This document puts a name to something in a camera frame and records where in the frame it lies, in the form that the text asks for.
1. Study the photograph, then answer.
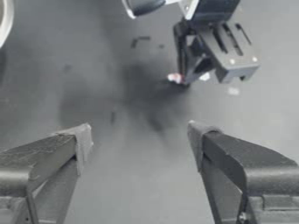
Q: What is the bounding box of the steel bowl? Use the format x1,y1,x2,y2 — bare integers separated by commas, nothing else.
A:
0,0,16,49

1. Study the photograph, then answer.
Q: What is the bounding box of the white red twisted candy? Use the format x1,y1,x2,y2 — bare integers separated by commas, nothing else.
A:
167,71,212,86

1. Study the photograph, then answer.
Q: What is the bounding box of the gripper white camera mount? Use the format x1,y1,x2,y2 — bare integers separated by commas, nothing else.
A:
120,0,201,21

